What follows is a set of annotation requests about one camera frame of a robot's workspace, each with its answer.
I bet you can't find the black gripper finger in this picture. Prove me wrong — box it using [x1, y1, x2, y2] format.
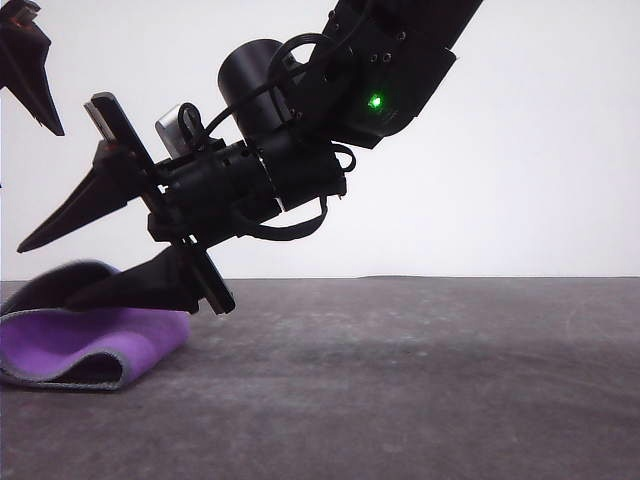
[64, 246, 205, 315]
[16, 143, 152, 254]
[0, 21, 66, 137]

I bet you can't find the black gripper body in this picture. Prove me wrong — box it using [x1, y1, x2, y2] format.
[0, 0, 42, 26]
[82, 91, 282, 316]

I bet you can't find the purple towel with grey hem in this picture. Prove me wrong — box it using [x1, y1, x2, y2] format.
[0, 259, 192, 393]

